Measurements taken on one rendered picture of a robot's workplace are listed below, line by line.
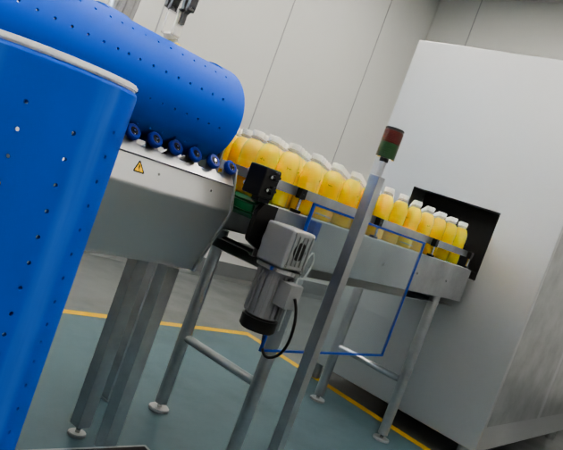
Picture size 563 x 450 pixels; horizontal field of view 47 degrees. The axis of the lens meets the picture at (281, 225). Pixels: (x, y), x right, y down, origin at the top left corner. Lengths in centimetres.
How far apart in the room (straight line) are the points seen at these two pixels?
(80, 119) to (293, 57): 492
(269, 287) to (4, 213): 102
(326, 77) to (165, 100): 458
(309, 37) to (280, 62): 39
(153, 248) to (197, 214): 16
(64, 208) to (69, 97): 17
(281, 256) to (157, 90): 58
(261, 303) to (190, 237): 28
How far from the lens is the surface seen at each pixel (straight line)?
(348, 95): 648
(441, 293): 311
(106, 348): 212
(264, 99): 575
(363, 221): 208
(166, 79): 171
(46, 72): 104
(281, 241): 188
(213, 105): 182
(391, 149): 209
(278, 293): 190
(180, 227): 189
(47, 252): 109
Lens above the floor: 96
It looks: 3 degrees down
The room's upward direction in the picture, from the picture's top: 20 degrees clockwise
